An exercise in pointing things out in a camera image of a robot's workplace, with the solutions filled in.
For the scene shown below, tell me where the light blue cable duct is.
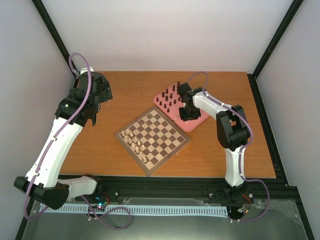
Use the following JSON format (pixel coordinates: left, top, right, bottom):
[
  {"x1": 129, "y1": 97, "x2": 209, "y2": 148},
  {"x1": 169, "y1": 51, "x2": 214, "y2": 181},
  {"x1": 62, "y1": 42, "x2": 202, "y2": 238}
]
[{"x1": 45, "y1": 203, "x2": 228, "y2": 218}]

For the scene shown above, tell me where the pink plastic tray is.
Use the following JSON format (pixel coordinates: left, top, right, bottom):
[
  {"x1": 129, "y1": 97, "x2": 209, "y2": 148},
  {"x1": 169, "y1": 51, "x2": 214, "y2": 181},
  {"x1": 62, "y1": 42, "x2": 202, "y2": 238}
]
[{"x1": 153, "y1": 82, "x2": 209, "y2": 132}]

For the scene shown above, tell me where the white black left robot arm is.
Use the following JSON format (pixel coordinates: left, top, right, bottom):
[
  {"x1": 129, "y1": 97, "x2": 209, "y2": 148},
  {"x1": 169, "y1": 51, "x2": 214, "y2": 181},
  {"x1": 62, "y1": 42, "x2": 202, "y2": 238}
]
[{"x1": 13, "y1": 71, "x2": 113, "y2": 210}]

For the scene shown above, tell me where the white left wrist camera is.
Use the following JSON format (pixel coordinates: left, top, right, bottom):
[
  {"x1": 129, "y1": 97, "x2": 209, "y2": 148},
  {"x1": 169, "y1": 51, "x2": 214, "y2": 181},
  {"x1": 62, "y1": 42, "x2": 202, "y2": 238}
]
[{"x1": 80, "y1": 66, "x2": 94, "y2": 75}]

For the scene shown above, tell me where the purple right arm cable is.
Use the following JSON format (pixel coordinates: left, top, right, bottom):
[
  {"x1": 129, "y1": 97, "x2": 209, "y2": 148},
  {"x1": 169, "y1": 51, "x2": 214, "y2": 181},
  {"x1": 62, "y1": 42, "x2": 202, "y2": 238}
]
[{"x1": 186, "y1": 71, "x2": 271, "y2": 223}]

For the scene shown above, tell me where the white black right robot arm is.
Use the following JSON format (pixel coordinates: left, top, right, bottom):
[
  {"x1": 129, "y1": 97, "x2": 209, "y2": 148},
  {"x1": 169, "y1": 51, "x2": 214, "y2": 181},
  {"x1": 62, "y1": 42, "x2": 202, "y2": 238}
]
[{"x1": 177, "y1": 83, "x2": 253, "y2": 201}]

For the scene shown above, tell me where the black frame post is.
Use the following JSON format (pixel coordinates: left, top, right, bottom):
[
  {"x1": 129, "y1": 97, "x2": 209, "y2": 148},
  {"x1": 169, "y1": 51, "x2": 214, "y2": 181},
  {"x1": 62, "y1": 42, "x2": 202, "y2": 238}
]
[
  {"x1": 31, "y1": 0, "x2": 78, "y2": 80},
  {"x1": 251, "y1": 0, "x2": 305, "y2": 78}
]

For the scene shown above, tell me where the black frame post right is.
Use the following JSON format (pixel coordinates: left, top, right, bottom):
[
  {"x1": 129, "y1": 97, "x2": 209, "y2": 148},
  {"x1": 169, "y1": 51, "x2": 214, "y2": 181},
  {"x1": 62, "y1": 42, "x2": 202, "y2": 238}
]
[{"x1": 251, "y1": 0, "x2": 305, "y2": 78}]

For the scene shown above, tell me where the wooden chessboard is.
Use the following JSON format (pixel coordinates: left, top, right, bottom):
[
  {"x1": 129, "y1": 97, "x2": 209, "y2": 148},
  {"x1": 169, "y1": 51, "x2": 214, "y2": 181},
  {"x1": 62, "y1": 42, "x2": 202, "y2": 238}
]
[{"x1": 114, "y1": 106, "x2": 190, "y2": 177}]

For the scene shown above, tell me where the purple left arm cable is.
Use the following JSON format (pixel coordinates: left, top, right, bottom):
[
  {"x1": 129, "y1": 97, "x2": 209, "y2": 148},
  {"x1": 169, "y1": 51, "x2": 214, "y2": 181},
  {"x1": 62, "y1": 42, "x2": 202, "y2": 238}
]
[{"x1": 22, "y1": 52, "x2": 93, "y2": 220}]

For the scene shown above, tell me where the black frame post left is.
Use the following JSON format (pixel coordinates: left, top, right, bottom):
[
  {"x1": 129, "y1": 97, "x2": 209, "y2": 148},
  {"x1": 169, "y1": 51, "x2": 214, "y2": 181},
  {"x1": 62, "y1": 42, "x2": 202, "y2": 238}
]
[{"x1": 31, "y1": 0, "x2": 78, "y2": 80}]

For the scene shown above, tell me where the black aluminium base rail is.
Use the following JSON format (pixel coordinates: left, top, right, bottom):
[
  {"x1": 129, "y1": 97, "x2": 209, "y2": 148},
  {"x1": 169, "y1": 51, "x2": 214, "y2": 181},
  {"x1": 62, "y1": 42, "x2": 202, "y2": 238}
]
[{"x1": 98, "y1": 176, "x2": 302, "y2": 206}]

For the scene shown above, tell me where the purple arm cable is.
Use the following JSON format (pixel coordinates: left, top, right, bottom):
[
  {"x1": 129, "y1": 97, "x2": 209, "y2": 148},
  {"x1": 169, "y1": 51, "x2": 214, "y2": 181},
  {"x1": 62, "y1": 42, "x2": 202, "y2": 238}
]
[
  {"x1": 186, "y1": 71, "x2": 271, "y2": 223},
  {"x1": 22, "y1": 52, "x2": 93, "y2": 220}
]

